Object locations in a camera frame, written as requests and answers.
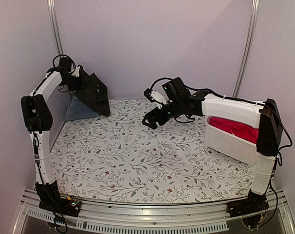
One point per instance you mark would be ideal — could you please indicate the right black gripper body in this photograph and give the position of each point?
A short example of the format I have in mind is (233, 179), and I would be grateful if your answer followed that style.
(175, 110)

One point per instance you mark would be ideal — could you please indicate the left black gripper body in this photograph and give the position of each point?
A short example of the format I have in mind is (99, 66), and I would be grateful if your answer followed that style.
(74, 84)

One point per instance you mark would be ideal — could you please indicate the black striped garment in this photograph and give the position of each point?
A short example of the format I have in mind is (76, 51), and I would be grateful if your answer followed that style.
(93, 93)

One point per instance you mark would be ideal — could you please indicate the light blue denim skirt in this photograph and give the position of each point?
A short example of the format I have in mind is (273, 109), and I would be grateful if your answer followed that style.
(78, 110)

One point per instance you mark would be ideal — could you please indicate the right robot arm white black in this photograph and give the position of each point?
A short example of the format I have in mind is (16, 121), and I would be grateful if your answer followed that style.
(262, 116)

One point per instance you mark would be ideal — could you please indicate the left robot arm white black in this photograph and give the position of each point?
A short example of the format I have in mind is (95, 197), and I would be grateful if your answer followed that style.
(38, 120)

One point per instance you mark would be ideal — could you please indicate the white plastic laundry basket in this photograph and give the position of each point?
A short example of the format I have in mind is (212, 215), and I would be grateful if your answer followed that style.
(229, 144)

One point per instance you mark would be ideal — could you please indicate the floral patterned table mat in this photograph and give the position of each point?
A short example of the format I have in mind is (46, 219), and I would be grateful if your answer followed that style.
(117, 158)

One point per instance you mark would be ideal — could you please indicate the red garment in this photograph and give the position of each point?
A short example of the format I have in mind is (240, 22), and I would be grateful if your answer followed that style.
(238, 129)

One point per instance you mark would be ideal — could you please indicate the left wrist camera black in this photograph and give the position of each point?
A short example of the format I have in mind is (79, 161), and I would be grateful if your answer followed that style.
(68, 63)

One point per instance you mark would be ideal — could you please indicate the right aluminium frame post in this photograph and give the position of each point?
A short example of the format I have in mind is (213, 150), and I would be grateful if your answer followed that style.
(247, 47)

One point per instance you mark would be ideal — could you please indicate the aluminium frame post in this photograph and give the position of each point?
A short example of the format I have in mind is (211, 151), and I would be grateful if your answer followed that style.
(247, 47)
(54, 26)

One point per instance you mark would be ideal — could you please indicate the left aluminium frame post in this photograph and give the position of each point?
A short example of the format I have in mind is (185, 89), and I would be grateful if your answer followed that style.
(54, 26)

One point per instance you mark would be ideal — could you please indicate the aluminium front rail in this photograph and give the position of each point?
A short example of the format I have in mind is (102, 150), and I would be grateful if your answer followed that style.
(107, 217)

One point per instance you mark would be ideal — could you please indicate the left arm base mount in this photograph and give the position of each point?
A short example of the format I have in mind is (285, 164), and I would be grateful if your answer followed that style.
(51, 200)

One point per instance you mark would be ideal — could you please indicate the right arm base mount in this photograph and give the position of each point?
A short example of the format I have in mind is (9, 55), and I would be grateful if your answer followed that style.
(254, 207)

